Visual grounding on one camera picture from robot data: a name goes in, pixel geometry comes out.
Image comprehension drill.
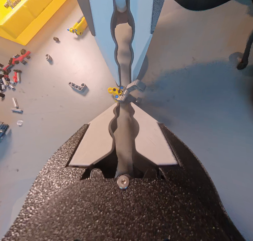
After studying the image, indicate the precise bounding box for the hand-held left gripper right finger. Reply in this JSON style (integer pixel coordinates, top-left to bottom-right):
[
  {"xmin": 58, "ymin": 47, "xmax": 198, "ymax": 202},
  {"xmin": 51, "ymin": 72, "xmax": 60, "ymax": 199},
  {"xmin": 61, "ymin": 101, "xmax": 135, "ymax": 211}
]
[{"xmin": 129, "ymin": 102, "xmax": 182, "ymax": 166}]

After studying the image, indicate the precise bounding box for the yellow toy brick cylinder assembly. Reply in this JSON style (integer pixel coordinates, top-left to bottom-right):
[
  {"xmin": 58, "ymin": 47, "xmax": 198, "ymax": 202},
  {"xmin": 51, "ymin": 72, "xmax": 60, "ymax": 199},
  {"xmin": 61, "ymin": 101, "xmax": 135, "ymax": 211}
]
[{"xmin": 67, "ymin": 16, "xmax": 88, "ymax": 36}]

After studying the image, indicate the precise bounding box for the grey yellow toy brick assembly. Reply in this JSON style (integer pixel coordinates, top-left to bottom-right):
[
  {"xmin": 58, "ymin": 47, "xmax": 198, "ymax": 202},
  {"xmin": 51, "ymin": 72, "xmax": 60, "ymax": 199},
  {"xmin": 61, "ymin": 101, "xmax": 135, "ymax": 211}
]
[{"xmin": 108, "ymin": 79, "xmax": 147, "ymax": 103}]

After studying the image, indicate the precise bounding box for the grey desk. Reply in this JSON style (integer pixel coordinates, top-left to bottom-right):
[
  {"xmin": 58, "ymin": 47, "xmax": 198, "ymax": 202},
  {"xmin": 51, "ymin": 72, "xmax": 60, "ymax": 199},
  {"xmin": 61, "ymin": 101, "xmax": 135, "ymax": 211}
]
[{"xmin": 0, "ymin": 0, "xmax": 253, "ymax": 241}]

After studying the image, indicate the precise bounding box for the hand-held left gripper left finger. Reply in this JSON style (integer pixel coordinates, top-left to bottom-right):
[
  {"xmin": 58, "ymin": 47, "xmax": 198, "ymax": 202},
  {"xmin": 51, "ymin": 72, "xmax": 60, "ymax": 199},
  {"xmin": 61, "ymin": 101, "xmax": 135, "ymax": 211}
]
[{"xmin": 68, "ymin": 103, "xmax": 120, "ymax": 167}]

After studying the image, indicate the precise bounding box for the grey angled toy brick beam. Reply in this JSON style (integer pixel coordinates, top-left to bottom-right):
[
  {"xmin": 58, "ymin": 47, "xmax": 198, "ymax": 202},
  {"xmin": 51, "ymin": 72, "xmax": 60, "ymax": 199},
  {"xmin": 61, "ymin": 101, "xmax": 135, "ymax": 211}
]
[{"xmin": 68, "ymin": 82, "xmax": 87, "ymax": 92}]

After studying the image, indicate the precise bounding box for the pile of black red pins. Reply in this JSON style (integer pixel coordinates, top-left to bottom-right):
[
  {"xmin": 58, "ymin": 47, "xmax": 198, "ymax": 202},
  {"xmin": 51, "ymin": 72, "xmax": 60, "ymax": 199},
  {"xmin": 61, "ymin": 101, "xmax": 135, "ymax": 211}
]
[{"xmin": 0, "ymin": 48, "xmax": 31, "ymax": 91}]

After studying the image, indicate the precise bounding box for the yellow plastic parts bin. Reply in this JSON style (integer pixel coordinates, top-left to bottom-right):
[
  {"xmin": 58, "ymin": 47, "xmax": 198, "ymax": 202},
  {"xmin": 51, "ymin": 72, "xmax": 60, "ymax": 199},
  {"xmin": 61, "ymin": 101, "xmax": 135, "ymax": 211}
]
[{"xmin": 0, "ymin": 0, "xmax": 71, "ymax": 46}]

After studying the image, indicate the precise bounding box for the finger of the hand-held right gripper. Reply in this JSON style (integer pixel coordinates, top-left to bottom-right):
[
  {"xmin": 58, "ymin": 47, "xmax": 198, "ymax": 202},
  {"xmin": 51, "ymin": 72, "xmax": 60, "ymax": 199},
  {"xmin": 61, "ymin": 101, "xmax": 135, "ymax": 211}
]
[
  {"xmin": 87, "ymin": 0, "xmax": 121, "ymax": 87},
  {"xmin": 127, "ymin": 0, "xmax": 155, "ymax": 83}
]

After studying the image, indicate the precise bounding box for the black drawstring cord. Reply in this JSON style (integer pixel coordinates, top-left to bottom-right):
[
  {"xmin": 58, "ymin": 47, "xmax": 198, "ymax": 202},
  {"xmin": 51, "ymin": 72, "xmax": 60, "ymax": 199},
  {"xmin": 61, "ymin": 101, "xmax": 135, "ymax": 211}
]
[{"xmin": 237, "ymin": 30, "xmax": 253, "ymax": 70}]

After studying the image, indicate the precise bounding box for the tracked toy brick vehicle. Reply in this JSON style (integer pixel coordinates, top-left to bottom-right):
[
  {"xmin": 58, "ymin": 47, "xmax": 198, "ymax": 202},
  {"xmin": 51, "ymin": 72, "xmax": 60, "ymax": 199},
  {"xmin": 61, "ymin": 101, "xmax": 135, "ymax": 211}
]
[{"xmin": 0, "ymin": 122, "xmax": 9, "ymax": 141}]

